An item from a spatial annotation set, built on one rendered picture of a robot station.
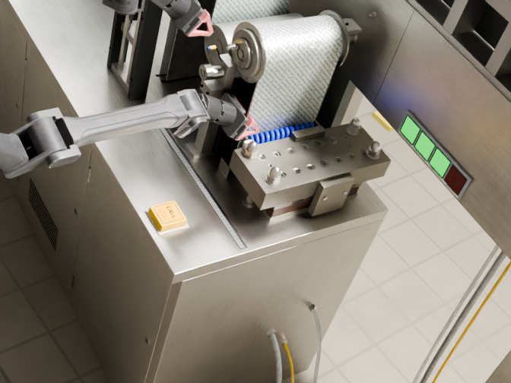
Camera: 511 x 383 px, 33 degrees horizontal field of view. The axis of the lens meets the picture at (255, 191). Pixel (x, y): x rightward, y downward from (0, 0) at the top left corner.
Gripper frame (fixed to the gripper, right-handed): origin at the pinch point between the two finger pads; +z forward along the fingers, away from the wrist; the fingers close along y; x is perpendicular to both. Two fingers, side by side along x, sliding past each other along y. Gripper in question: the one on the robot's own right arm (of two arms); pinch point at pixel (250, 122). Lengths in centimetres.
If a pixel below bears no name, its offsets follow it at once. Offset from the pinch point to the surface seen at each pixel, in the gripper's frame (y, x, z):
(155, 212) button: 8.8, -26.9, -17.5
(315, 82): 0.3, 17.1, 9.6
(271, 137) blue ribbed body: 3.0, -0.4, 6.7
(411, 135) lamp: 25.0, 23.9, 20.5
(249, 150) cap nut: 7.7, -3.5, -2.9
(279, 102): 0.3, 8.1, 3.6
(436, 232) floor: -14, -27, 168
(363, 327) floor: 15, -57, 115
